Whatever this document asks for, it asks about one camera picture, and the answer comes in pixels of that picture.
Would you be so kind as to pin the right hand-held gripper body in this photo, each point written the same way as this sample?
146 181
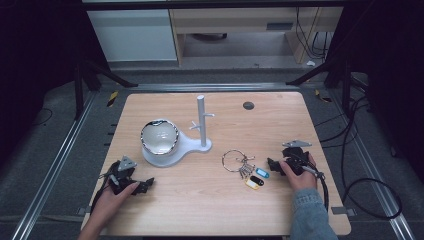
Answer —
295 156

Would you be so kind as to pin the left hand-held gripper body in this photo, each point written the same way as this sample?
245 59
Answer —
124 170

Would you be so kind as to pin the person's right hand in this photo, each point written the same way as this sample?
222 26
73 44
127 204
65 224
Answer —
301 181

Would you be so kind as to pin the person's left hand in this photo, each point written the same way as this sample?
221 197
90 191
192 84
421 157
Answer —
111 201

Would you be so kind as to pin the silver metal bowl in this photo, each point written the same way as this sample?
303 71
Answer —
159 136

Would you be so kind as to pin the white hook stand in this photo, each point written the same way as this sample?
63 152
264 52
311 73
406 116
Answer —
186 146

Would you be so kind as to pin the grey round table grommet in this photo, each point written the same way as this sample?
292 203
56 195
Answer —
248 105

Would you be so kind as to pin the yellow black tape strip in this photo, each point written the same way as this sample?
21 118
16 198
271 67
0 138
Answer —
112 98
322 96

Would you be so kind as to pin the black metal stand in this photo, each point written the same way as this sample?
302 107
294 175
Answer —
343 80
80 90

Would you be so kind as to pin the small white floor scrap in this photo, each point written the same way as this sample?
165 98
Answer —
310 63

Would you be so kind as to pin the white cabinet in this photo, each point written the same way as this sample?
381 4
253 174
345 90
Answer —
133 35

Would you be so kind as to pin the grey metal table bracket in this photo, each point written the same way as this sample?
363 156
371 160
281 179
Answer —
343 211
84 210

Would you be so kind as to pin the aluminium floor rail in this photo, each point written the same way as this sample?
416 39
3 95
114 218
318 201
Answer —
50 166
376 173

